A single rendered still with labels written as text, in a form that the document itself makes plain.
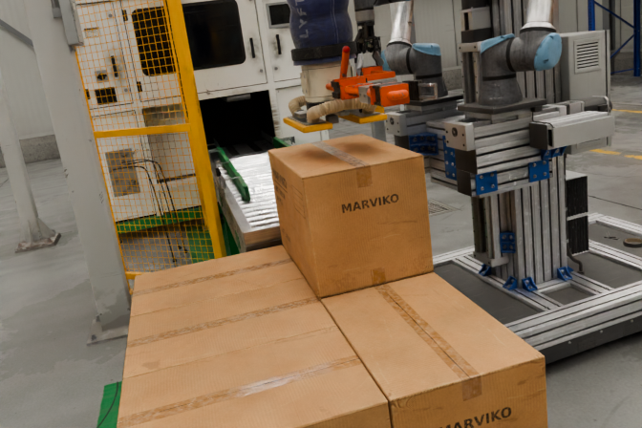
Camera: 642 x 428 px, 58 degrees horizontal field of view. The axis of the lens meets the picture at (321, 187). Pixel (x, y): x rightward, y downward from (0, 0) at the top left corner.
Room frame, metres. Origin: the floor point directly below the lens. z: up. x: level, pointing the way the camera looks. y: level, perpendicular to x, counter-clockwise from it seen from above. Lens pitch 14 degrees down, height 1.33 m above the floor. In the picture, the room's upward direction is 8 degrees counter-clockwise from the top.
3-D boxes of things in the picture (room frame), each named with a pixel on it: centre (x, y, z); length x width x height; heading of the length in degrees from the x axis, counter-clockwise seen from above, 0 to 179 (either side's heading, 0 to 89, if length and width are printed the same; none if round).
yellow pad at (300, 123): (2.04, 0.02, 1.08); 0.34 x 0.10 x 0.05; 13
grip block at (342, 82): (1.82, -0.13, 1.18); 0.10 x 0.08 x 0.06; 103
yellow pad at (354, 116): (2.09, -0.16, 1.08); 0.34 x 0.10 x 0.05; 13
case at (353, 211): (2.06, -0.07, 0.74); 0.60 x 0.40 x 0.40; 13
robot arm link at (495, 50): (2.08, -0.68, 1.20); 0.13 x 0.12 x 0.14; 44
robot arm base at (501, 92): (2.09, -0.68, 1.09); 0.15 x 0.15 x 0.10
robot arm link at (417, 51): (2.56, -0.52, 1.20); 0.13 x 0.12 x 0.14; 57
